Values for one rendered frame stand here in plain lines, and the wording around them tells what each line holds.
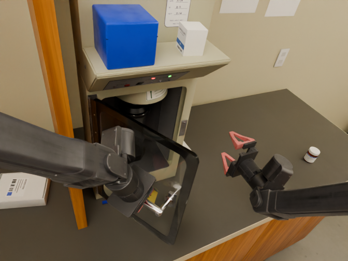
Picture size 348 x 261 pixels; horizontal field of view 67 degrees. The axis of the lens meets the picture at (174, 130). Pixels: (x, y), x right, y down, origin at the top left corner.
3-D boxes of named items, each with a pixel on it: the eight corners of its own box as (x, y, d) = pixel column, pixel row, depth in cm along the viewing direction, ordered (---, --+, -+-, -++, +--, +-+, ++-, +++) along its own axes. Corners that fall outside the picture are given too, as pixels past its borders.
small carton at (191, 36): (175, 46, 63) (179, 20, 59) (194, 46, 65) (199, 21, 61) (182, 56, 60) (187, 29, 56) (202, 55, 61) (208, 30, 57)
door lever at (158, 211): (143, 186, 71) (144, 180, 69) (172, 205, 67) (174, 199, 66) (130, 200, 67) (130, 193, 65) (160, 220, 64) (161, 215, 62)
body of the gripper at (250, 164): (255, 146, 79) (271, 164, 74) (244, 168, 86) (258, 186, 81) (237, 151, 76) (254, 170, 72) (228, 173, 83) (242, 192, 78)
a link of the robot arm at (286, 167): (251, 209, 67) (279, 219, 69) (279, 179, 61) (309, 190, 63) (242, 177, 77) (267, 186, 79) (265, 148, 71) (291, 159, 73)
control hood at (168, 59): (84, 87, 62) (81, 47, 56) (200, 72, 76) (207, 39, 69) (97, 116, 55) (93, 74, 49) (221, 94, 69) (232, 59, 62)
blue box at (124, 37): (93, 47, 57) (91, 3, 51) (138, 44, 61) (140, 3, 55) (107, 70, 50) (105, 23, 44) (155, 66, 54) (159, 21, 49)
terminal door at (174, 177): (100, 192, 90) (92, 95, 64) (173, 245, 80) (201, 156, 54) (98, 194, 89) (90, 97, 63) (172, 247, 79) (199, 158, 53)
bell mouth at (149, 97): (103, 76, 84) (103, 61, 81) (154, 71, 92) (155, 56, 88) (120, 109, 73) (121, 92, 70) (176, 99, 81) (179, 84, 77)
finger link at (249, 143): (241, 124, 83) (260, 144, 77) (234, 140, 88) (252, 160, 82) (223, 128, 80) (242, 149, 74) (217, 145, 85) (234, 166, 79)
